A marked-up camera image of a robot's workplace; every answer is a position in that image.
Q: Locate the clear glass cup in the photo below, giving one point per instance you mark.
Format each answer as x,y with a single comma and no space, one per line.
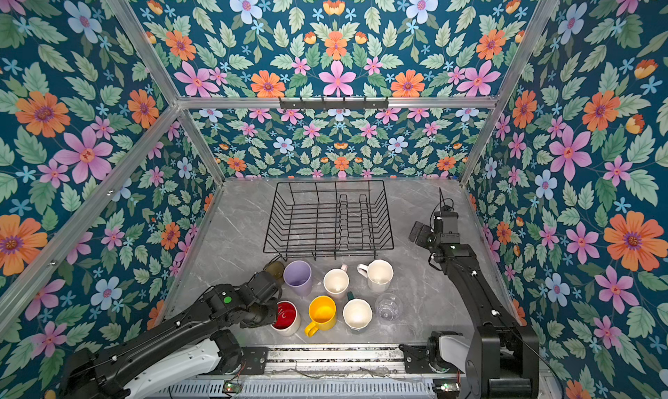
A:
389,307

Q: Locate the cream mug pink handle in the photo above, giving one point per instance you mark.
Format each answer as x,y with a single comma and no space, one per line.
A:
336,282

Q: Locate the black wall hook rail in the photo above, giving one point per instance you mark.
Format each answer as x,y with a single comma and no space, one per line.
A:
322,103

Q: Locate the white mug red interior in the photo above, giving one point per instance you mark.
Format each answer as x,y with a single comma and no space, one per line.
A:
288,320

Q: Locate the olive green glass cup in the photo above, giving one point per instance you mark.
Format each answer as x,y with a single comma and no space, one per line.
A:
274,271

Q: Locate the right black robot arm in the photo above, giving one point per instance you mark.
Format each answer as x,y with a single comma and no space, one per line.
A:
502,358

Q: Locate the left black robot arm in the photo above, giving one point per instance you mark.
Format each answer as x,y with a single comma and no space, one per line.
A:
196,341

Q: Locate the dark green mug white interior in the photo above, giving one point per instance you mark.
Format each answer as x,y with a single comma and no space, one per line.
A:
357,313

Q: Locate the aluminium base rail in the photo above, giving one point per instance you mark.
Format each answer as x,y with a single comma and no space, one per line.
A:
308,360

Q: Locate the lilac plastic cup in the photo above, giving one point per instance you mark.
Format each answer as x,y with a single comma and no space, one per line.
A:
298,277

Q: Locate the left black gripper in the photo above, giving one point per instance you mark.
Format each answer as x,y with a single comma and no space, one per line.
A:
272,318

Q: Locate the white ceramic mug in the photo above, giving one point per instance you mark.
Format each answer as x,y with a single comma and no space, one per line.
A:
378,274

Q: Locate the yellow mug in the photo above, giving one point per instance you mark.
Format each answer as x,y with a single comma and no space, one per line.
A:
323,314

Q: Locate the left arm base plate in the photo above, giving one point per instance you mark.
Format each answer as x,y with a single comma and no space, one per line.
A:
251,361

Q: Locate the black wire dish rack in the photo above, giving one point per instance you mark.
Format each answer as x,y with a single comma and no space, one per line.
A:
328,220

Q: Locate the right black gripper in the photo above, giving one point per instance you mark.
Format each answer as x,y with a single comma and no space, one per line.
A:
420,232

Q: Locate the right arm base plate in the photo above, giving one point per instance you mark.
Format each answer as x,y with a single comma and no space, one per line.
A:
420,359

